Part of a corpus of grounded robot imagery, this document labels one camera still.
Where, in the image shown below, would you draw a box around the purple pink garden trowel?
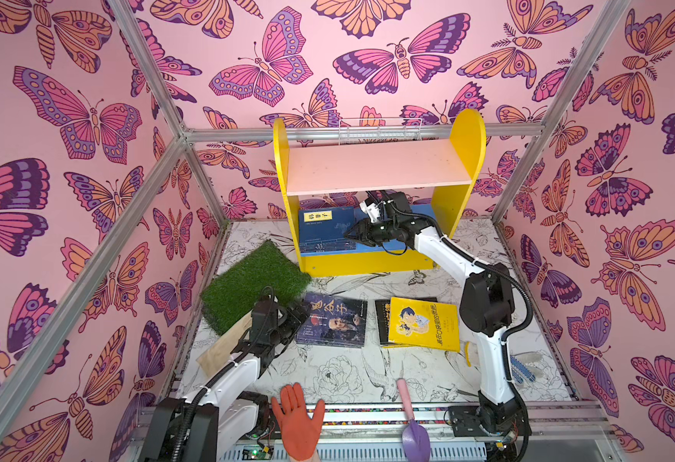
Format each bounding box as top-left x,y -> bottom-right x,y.
396,378 -> 431,462

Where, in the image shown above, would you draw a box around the yellow pink blue bookshelf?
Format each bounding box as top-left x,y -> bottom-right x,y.
273,110 -> 487,244

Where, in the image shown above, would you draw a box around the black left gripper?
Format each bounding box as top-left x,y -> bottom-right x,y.
266,300 -> 311,350

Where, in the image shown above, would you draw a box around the red rubber glove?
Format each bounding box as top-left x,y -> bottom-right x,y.
271,383 -> 326,461

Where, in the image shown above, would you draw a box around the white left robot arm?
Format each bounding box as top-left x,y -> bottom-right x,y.
137,286 -> 310,461

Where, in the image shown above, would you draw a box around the green artificial grass mat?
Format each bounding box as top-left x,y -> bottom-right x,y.
201,240 -> 312,336

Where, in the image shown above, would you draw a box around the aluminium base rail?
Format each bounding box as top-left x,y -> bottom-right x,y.
140,400 -> 610,462

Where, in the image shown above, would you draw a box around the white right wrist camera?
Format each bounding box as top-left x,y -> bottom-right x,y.
360,198 -> 383,223

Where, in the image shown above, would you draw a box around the yellow cartoon boy book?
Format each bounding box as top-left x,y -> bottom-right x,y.
388,298 -> 461,352

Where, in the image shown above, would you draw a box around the dark purple portrait book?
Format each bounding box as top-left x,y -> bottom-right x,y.
296,293 -> 368,348

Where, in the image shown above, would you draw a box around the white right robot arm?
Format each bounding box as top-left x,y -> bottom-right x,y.
344,191 -> 533,425

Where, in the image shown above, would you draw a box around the black notebook under yellow book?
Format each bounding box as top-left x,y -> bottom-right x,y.
375,298 -> 438,348

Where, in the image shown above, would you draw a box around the aluminium frame post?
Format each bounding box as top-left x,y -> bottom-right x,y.
491,0 -> 630,224

